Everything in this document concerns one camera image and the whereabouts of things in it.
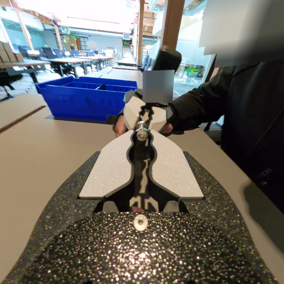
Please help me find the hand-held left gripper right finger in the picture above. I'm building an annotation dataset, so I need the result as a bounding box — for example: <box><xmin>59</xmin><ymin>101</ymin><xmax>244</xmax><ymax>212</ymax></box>
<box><xmin>149</xmin><ymin>130</ymin><xmax>204</xmax><ymax>200</ymax></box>

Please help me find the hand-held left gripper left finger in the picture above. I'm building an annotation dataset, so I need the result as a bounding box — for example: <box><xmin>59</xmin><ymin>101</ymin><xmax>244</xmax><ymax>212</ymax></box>
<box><xmin>79</xmin><ymin>130</ymin><xmax>135</xmax><ymax>199</ymax></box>

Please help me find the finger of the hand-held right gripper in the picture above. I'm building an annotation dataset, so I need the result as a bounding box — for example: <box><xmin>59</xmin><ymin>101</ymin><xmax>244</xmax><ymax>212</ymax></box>
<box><xmin>149</xmin><ymin>103</ymin><xmax>175</xmax><ymax>133</ymax></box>
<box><xmin>123</xmin><ymin>95</ymin><xmax>146</xmax><ymax>133</ymax></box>

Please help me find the silver metal bolt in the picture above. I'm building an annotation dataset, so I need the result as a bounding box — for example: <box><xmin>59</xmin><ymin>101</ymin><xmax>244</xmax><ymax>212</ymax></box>
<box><xmin>135</xmin><ymin>121</ymin><xmax>150</xmax><ymax>141</ymax></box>

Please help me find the blue plastic storage bin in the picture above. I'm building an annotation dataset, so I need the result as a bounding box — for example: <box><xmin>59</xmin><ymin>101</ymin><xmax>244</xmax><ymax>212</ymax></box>
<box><xmin>36</xmin><ymin>76</ymin><xmax>138</xmax><ymax>121</ymax></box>

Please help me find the person's right forearm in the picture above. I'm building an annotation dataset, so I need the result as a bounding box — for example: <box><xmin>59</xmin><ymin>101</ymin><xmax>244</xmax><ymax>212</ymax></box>
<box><xmin>167</xmin><ymin>67</ymin><xmax>235</xmax><ymax>133</ymax></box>

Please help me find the person's right hand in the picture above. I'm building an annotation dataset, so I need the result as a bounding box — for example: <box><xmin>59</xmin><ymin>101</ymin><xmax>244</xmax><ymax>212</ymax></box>
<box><xmin>113</xmin><ymin>113</ymin><xmax>174</xmax><ymax>138</ymax></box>

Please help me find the long wooden desk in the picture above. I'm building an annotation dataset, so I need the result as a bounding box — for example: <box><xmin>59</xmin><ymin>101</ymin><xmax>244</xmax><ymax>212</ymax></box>
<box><xmin>45</xmin><ymin>56</ymin><xmax>113</xmax><ymax>76</ymax></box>

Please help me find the person's dark jacket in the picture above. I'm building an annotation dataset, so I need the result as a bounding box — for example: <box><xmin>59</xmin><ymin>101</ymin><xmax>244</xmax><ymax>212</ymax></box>
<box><xmin>221</xmin><ymin>60</ymin><xmax>284</xmax><ymax>209</ymax></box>

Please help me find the stack of cardboard boxes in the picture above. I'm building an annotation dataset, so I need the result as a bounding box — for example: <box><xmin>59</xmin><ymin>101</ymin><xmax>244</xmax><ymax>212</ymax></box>
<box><xmin>0</xmin><ymin>41</ymin><xmax>25</xmax><ymax>62</ymax></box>

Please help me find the wooden post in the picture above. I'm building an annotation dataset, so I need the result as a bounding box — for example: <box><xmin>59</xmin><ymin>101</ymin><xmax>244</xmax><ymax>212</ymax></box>
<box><xmin>137</xmin><ymin>0</ymin><xmax>145</xmax><ymax>65</ymax></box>
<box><xmin>153</xmin><ymin>0</ymin><xmax>186</xmax><ymax>51</ymax></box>

